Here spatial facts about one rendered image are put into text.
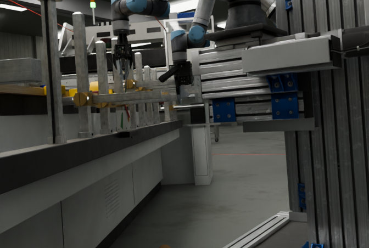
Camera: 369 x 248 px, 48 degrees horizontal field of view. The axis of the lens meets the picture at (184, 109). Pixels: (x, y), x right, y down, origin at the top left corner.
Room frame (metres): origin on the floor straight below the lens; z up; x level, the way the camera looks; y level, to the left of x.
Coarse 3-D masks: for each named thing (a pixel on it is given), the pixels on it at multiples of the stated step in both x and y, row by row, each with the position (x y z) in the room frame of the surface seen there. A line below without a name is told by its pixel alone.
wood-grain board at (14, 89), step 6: (6, 84) 1.32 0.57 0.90; (0, 90) 1.29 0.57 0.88; (6, 90) 1.32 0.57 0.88; (12, 90) 1.36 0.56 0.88; (18, 90) 1.40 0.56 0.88; (24, 90) 1.44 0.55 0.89; (30, 90) 1.48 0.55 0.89; (36, 90) 1.53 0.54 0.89; (42, 90) 1.58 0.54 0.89; (42, 96) 1.63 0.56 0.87; (66, 96) 1.81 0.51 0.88
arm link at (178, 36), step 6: (174, 30) 2.02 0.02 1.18; (180, 30) 2.02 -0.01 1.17; (174, 36) 2.01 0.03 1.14; (180, 36) 2.01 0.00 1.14; (186, 36) 2.00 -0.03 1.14; (174, 42) 2.01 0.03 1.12; (180, 42) 2.00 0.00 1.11; (186, 42) 2.00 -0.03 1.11; (174, 48) 2.01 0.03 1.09; (180, 48) 2.00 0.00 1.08; (186, 48) 2.03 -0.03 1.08
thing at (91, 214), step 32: (0, 96) 1.34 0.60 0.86; (32, 96) 1.56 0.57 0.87; (0, 128) 1.33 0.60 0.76; (32, 128) 1.54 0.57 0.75; (64, 128) 1.84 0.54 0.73; (96, 128) 2.27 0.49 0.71; (160, 160) 4.20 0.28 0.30; (96, 192) 2.20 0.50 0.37; (128, 192) 2.87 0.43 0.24; (32, 224) 1.50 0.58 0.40; (64, 224) 1.77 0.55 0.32; (96, 224) 2.17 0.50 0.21; (128, 224) 2.91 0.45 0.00
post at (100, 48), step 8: (96, 48) 1.77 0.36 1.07; (104, 48) 1.78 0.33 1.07; (96, 56) 1.77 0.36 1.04; (104, 56) 1.78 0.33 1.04; (104, 64) 1.77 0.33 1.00; (104, 72) 1.77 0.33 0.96; (104, 80) 1.77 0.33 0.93; (104, 88) 1.77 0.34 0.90; (104, 112) 1.77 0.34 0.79; (104, 120) 1.77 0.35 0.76; (104, 128) 1.77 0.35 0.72
